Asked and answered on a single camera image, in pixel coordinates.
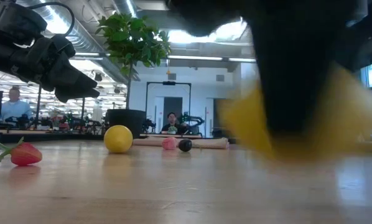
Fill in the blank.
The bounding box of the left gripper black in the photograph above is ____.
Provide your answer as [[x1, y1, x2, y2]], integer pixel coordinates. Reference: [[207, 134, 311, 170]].
[[5, 33, 101, 104]]

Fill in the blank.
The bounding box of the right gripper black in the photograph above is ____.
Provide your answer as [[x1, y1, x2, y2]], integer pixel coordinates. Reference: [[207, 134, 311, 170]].
[[250, 11, 351, 138]]

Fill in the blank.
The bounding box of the yellow toy lemon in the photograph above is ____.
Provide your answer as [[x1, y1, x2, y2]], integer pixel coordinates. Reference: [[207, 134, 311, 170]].
[[103, 124, 134, 154], [217, 63, 372, 162]]

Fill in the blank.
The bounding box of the red strawberry with green stem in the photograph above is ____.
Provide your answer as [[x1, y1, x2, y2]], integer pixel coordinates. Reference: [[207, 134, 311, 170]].
[[0, 126, 44, 167]]

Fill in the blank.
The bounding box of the pink toy fruit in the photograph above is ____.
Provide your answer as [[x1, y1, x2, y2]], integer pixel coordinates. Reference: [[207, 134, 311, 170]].
[[161, 137, 178, 151]]

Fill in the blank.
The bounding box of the dark purple plum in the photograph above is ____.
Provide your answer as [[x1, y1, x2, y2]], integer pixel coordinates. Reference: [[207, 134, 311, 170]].
[[177, 139, 193, 153]]

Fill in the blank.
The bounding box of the thin black pole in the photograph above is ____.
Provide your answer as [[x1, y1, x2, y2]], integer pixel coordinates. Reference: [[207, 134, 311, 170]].
[[81, 96, 87, 131], [35, 85, 43, 130]]

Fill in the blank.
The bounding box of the person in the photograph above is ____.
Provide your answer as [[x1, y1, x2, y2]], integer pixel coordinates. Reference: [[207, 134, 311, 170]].
[[160, 111, 184, 135], [0, 86, 34, 123]]

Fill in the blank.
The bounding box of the long ceiling light strip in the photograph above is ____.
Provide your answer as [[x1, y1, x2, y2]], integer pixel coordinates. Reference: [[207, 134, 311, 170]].
[[228, 57, 257, 63], [167, 55, 223, 62]]

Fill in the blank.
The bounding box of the green plant in black pot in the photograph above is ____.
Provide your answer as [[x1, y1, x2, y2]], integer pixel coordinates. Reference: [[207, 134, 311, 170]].
[[95, 12, 173, 141]]

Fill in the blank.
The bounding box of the beige folded cloth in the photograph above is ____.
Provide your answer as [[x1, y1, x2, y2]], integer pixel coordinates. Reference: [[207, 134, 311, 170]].
[[132, 136, 230, 150]]

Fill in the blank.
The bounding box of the dark grey door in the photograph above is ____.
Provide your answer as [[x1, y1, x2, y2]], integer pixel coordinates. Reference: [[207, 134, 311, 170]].
[[162, 96, 184, 125]]

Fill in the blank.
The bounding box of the black aluminium table frame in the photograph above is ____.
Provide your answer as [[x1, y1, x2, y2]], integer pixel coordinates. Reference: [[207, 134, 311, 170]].
[[0, 132, 236, 146]]

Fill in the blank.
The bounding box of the silver round ventilation duct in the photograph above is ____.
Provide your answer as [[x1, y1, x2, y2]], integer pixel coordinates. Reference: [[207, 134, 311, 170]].
[[16, 0, 140, 85], [112, 0, 137, 19]]

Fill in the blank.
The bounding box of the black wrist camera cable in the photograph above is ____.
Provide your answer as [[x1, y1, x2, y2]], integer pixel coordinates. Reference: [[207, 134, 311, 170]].
[[26, 0, 76, 37]]

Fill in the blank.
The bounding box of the black metal gantry frame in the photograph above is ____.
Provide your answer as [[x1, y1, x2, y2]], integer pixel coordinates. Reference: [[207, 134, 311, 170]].
[[144, 80, 192, 135]]

